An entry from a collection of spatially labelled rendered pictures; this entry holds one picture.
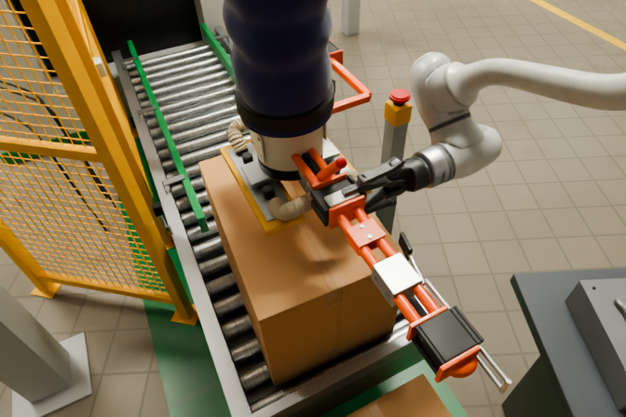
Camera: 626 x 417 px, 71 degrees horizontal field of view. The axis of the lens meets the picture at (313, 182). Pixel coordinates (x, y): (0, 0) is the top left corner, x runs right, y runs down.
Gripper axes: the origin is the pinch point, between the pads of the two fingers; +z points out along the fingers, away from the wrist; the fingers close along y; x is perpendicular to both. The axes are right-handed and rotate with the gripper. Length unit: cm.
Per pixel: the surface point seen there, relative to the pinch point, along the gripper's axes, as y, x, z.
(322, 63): -22.2, 17.9, -5.6
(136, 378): 119, 48, 71
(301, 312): 28.0, -4.0, 13.0
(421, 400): 65, -26, -12
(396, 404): 65, -24, -5
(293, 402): 58, -12, 21
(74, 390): 117, 54, 95
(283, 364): 52, -4, 20
